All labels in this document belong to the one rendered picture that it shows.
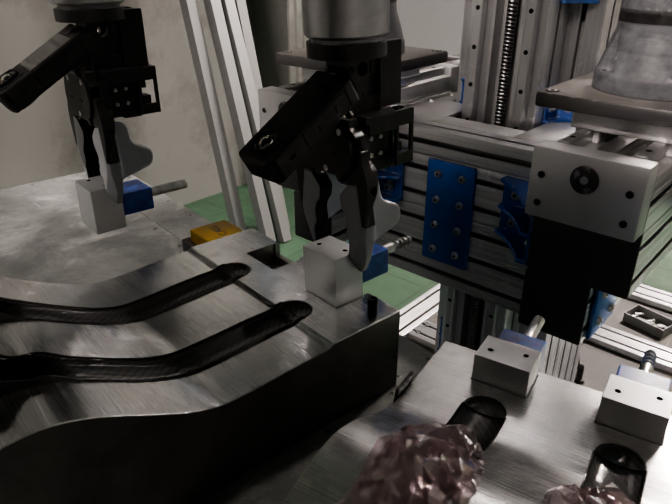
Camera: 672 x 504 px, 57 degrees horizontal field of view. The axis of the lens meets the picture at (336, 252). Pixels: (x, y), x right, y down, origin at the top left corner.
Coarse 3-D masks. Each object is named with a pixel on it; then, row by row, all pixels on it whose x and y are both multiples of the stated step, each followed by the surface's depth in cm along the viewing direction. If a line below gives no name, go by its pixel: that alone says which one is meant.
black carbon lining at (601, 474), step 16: (480, 400) 54; (464, 416) 52; (480, 416) 52; (496, 416) 52; (480, 432) 50; (496, 432) 50; (608, 448) 48; (624, 448) 48; (592, 464) 47; (608, 464) 47; (624, 464) 47; (640, 464) 47; (592, 480) 46; (608, 480) 46; (624, 480) 46; (640, 480) 46; (640, 496) 44
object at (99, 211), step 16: (96, 176) 75; (80, 192) 73; (96, 192) 70; (128, 192) 74; (144, 192) 75; (160, 192) 78; (80, 208) 75; (96, 208) 71; (112, 208) 72; (128, 208) 74; (144, 208) 75; (96, 224) 72; (112, 224) 73
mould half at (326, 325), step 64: (192, 256) 71; (192, 320) 59; (320, 320) 58; (384, 320) 59; (64, 384) 44; (128, 384) 47; (192, 384) 50; (256, 384) 51; (320, 384) 56; (384, 384) 62; (0, 448) 37; (64, 448) 40; (128, 448) 44; (192, 448) 48; (256, 448) 53
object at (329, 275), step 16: (320, 240) 62; (336, 240) 62; (400, 240) 67; (304, 256) 62; (320, 256) 60; (336, 256) 59; (384, 256) 63; (304, 272) 63; (320, 272) 60; (336, 272) 59; (352, 272) 60; (368, 272) 62; (384, 272) 64; (320, 288) 61; (336, 288) 59; (352, 288) 61; (336, 304) 60
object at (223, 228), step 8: (208, 224) 91; (216, 224) 91; (224, 224) 91; (232, 224) 91; (192, 232) 89; (200, 232) 89; (208, 232) 89; (216, 232) 89; (224, 232) 89; (232, 232) 89; (192, 240) 90; (200, 240) 88; (208, 240) 86
